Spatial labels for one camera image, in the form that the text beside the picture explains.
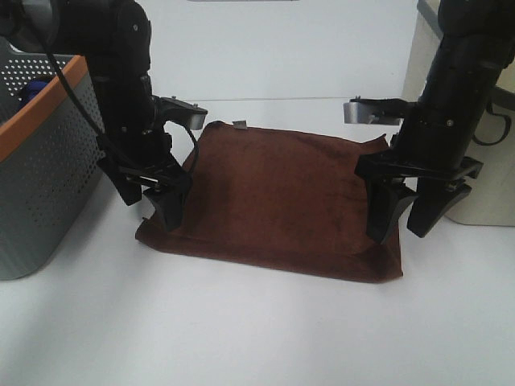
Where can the brown towel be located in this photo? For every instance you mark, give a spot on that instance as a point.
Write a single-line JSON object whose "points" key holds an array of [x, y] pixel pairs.
{"points": [[279, 199]]}

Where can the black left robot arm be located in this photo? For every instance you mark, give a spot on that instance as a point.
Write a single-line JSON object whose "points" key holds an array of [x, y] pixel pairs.
{"points": [[114, 38]]}

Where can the blue cloth in basket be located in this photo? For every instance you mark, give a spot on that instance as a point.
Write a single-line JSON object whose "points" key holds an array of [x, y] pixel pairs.
{"points": [[30, 91]]}

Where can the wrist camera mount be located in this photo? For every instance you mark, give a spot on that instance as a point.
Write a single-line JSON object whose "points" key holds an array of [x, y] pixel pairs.
{"points": [[376, 111], [189, 116]]}

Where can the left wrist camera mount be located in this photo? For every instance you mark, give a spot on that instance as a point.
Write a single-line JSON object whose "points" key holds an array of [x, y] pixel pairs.
{"points": [[189, 116]]}

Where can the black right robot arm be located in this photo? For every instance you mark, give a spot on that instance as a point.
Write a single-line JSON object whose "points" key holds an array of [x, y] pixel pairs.
{"points": [[477, 42]]}

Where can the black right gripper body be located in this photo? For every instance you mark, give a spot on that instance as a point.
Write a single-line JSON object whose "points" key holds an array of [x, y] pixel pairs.
{"points": [[435, 135]]}

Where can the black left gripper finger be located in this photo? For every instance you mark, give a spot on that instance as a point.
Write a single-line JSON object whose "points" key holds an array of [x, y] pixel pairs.
{"points": [[168, 203], [130, 193]]}

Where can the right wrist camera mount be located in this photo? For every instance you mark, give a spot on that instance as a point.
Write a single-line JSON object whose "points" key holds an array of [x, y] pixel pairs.
{"points": [[376, 111]]}

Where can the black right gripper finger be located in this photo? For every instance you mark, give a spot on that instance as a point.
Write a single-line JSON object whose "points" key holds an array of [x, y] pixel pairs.
{"points": [[435, 199], [387, 200]]}

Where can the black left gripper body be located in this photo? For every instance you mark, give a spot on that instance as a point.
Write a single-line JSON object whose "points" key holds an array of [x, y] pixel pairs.
{"points": [[130, 136]]}

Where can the beige basket with grey rim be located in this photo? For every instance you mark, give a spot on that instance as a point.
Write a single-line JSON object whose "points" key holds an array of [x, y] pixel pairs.
{"points": [[491, 201]]}

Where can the grey basket with orange rim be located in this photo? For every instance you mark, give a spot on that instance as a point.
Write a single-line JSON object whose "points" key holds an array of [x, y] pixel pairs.
{"points": [[49, 168]]}

